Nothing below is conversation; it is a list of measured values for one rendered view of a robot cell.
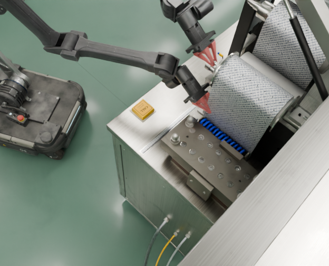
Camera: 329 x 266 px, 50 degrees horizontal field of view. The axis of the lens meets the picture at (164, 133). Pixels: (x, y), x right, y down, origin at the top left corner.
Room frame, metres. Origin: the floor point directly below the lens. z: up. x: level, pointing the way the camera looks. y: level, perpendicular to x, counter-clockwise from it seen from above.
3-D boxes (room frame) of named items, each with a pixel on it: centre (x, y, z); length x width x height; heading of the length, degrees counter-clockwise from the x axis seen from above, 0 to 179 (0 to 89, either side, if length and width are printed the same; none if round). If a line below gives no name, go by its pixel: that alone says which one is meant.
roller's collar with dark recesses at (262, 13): (1.02, -0.31, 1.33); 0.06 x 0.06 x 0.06; 53
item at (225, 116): (0.69, -0.24, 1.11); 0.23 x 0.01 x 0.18; 53
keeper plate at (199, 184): (0.49, -0.15, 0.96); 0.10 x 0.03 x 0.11; 53
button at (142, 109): (0.82, 0.10, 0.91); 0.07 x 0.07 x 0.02; 53
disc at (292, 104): (0.65, -0.38, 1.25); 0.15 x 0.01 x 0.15; 143
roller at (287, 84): (0.83, -0.35, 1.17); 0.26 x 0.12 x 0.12; 53
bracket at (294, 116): (0.63, -0.41, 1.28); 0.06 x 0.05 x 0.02; 53
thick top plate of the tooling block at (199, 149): (0.57, -0.20, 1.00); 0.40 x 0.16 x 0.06; 53
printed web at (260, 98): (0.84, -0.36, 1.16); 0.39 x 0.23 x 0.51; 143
